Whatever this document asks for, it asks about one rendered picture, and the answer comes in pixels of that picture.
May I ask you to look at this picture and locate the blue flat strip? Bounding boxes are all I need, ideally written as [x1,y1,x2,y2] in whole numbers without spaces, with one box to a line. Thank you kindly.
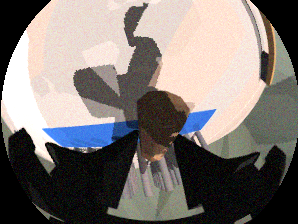
[41,109,216,148]

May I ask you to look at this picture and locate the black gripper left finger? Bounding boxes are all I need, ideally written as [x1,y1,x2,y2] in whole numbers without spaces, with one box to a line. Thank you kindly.
[45,129,138,209]

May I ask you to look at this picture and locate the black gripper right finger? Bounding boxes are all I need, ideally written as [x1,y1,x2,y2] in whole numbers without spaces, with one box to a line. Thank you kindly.
[173,135,261,210]

